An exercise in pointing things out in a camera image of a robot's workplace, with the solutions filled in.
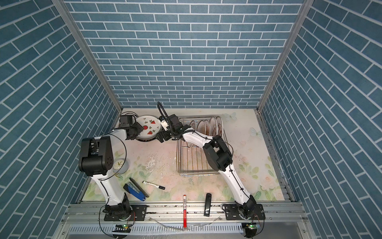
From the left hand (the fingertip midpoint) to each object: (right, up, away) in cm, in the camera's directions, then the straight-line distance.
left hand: (140, 127), depth 102 cm
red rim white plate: (+50, +1, -6) cm, 50 cm away
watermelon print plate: (+7, +1, +4) cm, 8 cm away
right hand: (+15, -3, -6) cm, 17 cm away
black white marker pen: (+15, -32, -19) cm, 40 cm away
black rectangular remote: (+45, -39, -29) cm, 66 cm away
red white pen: (+33, -41, -28) cm, 60 cm away
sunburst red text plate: (+36, +2, -5) cm, 37 cm away
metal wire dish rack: (+36, -20, -11) cm, 43 cm away
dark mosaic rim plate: (+5, -9, -3) cm, 11 cm away
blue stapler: (+4, -33, -21) cm, 39 cm away
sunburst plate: (+42, +1, -6) cm, 42 cm away
